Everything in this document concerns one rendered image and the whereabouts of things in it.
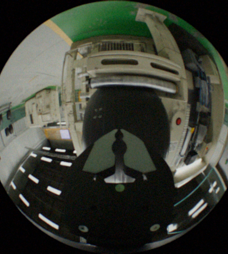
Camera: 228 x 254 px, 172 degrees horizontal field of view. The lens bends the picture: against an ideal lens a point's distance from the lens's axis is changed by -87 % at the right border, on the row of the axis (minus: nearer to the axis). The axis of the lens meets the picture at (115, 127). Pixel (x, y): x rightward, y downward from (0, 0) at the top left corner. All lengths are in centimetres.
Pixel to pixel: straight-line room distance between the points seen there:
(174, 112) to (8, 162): 1185
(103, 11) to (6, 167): 1193
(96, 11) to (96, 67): 87
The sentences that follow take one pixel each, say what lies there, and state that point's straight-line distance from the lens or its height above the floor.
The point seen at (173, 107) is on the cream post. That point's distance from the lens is 45.
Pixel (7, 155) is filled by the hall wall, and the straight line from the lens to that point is 1140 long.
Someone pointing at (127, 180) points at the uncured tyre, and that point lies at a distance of 29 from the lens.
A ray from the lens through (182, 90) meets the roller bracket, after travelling 36.
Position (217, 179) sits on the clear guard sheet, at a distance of 75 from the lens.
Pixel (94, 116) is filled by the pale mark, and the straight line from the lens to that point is 23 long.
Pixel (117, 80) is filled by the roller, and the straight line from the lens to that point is 29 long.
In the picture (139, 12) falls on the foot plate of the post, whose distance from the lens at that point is 104.
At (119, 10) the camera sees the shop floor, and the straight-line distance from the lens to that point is 103.
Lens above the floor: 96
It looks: 21 degrees up
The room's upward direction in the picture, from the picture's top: 179 degrees clockwise
